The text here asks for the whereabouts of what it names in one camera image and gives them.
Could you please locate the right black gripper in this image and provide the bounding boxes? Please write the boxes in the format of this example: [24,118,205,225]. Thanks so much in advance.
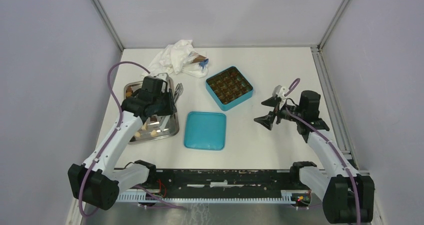
[253,95,304,131]

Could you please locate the metal serving tongs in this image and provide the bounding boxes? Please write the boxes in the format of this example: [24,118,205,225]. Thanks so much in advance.
[159,83,184,131]

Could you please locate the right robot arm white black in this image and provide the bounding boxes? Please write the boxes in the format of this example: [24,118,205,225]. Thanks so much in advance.
[254,85,375,225]

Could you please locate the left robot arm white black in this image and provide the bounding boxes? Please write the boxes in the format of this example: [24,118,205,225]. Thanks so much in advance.
[67,73,177,210]

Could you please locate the teal chocolate box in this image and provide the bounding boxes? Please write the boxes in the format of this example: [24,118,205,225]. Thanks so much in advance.
[205,66,254,111]

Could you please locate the teal box lid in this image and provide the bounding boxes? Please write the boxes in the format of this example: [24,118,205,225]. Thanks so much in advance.
[183,111,227,151]

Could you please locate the white crumpled cloth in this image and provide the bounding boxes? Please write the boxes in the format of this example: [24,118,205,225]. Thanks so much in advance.
[147,39,209,78]

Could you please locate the brown blue wrapper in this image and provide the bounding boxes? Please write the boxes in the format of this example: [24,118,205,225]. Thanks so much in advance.
[188,51,209,69]

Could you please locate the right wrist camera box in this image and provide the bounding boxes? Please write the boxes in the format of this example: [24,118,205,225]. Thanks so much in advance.
[272,85,290,98]

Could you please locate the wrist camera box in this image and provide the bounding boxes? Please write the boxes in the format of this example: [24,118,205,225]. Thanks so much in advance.
[155,72,169,82]
[272,85,290,98]

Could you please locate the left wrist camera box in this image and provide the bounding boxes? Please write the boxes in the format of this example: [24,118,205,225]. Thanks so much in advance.
[155,72,169,82]

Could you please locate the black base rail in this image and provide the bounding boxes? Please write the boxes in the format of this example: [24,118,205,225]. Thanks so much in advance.
[155,169,309,199]

